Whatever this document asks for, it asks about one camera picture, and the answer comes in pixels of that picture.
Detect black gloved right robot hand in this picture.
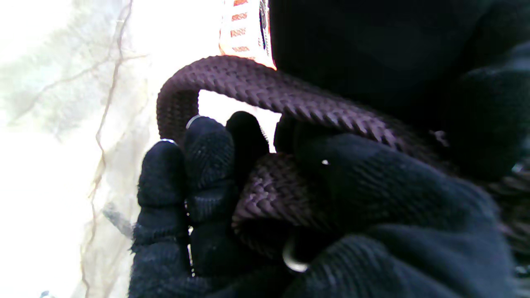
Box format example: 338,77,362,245
128,111,518,298

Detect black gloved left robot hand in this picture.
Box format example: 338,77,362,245
269,0,530,181

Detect dark brown woven belt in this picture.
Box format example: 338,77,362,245
157,55,530,274

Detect pink plastic storage basket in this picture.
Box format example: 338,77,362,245
219,0,276,69

